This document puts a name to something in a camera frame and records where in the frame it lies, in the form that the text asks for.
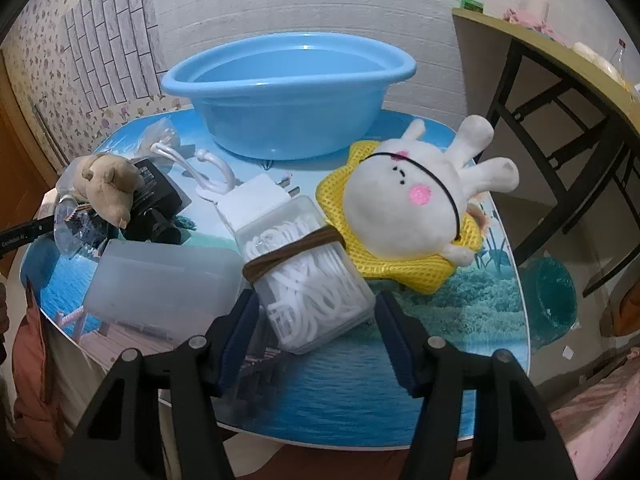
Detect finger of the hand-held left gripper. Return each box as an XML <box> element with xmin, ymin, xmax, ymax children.
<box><xmin>20</xmin><ymin>216</ymin><xmax>55</xmax><ymax>242</ymax></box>

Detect clear box of floss picks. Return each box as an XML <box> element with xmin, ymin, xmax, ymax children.
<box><xmin>234</xmin><ymin>195</ymin><xmax>377</xmax><ymax>356</ymax></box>

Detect grey plush toy teal scarf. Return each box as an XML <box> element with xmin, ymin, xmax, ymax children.
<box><xmin>54</xmin><ymin>195</ymin><xmax>198</xmax><ymax>260</ymax></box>

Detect black rectangular box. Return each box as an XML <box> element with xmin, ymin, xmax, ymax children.
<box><xmin>131</xmin><ymin>157</ymin><xmax>193</xmax><ymax>246</ymax></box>

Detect pink blanket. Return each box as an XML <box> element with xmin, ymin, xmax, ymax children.
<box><xmin>550</xmin><ymin>355</ymin><xmax>640</xmax><ymax>480</ymax></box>

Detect white plastic hook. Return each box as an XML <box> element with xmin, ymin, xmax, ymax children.
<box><xmin>150</xmin><ymin>141</ymin><xmax>237</xmax><ymax>202</ymax></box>

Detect brown wooden door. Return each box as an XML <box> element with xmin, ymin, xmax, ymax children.
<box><xmin>0</xmin><ymin>50</ymin><xmax>66</xmax><ymax>281</ymax></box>

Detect clear glass bottle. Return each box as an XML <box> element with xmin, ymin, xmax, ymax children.
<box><xmin>607</xmin><ymin>39</ymin><xmax>632</xmax><ymax>78</ymax></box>

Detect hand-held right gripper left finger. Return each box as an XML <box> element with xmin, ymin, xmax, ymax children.
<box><xmin>57</xmin><ymin>290</ymin><xmax>261</xmax><ymax>480</ymax></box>

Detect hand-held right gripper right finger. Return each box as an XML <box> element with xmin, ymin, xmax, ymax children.
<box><xmin>375</xmin><ymin>290</ymin><xmax>571</xmax><ymax>480</ymax></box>

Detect blue printed table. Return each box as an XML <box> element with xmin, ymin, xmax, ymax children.
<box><xmin>20</xmin><ymin>110</ymin><xmax>526</xmax><ymax>453</ymax></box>

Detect person's orange clothing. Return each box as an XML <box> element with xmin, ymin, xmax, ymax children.
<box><xmin>11</xmin><ymin>280</ymin><xmax>68</xmax><ymax>463</ymax></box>

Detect pale bread bun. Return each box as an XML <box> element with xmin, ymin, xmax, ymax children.
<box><xmin>572</xmin><ymin>41</ymin><xmax>602</xmax><ymax>62</ymax></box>
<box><xmin>595</xmin><ymin>57</ymin><xmax>629</xmax><ymax>87</ymax></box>

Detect blue plastic basin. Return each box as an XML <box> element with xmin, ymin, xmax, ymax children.
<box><xmin>161</xmin><ymin>31</ymin><xmax>417</xmax><ymax>162</ymax></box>

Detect brown bear plush toy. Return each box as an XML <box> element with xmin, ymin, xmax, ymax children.
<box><xmin>75</xmin><ymin>154</ymin><xmax>143</xmax><ymax>228</ymax></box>

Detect pink cloth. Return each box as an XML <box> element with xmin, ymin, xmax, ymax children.
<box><xmin>502</xmin><ymin>7</ymin><xmax>568</xmax><ymax>41</ymax></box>

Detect translucent toothpick box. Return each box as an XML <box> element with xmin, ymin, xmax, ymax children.
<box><xmin>82</xmin><ymin>239</ymin><xmax>243</xmax><ymax>346</ymax></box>

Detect wooden side table black legs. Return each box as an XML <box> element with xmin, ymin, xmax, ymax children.
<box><xmin>452</xmin><ymin>7</ymin><xmax>640</xmax><ymax>296</ymax></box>

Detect teal waste bin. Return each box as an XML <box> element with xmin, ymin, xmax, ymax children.
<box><xmin>520</xmin><ymin>257</ymin><xmax>578</xmax><ymax>346</ymax></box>

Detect white rabbit plush toy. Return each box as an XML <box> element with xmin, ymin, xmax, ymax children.
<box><xmin>342</xmin><ymin>114</ymin><xmax>521</xmax><ymax>267</ymax></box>

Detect white charger plug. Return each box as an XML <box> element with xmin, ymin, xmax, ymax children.
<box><xmin>216</xmin><ymin>172</ymin><xmax>301</xmax><ymax>236</ymax></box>

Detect yellow mesh star cushion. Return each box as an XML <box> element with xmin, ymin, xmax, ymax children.
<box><xmin>315</xmin><ymin>141</ymin><xmax>487</xmax><ymax>295</ymax></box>

